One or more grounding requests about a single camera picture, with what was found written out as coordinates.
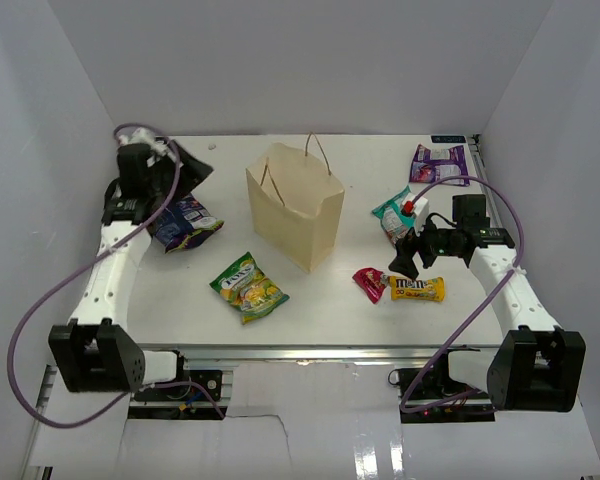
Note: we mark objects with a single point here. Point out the teal snack pack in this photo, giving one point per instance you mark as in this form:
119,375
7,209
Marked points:
394,222

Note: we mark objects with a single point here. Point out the right blue corner label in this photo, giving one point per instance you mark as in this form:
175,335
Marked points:
448,139

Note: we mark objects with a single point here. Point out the red candy wrapper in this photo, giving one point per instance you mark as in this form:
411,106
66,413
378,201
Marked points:
372,281

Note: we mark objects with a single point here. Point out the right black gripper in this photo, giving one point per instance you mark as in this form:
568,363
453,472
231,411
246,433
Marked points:
406,250

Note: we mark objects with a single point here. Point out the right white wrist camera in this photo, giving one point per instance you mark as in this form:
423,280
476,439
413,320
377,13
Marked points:
415,212

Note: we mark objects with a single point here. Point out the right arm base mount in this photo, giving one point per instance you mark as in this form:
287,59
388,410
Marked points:
435,385

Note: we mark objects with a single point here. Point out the aluminium table frame rail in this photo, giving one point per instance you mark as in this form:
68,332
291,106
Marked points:
199,353

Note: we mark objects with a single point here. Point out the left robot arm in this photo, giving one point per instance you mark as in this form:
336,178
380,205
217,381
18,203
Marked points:
94,351

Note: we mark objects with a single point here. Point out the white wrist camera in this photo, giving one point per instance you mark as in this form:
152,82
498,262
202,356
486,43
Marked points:
145,137
415,212

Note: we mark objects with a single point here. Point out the purple snack pack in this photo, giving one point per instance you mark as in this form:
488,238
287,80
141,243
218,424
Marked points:
430,165

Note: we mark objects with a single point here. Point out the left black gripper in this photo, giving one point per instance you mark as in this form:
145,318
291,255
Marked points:
191,174

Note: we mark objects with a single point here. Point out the dark blue chips bag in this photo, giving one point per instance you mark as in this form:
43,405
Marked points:
184,225

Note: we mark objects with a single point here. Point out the beige paper bag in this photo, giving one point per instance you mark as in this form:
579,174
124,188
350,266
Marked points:
296,202

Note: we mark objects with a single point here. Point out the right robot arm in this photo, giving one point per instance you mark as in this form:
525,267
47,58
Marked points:
538,365

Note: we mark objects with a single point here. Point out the green Fox's candy bag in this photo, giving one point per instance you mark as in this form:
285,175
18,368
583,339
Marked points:
248,290

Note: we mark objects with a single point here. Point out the yellow M&M's pack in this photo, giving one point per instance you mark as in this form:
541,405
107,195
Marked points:
429,290

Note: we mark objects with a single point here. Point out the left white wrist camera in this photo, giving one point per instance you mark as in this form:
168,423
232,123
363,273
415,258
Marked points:
145,137

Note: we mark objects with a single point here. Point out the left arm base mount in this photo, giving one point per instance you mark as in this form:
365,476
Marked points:
193,395

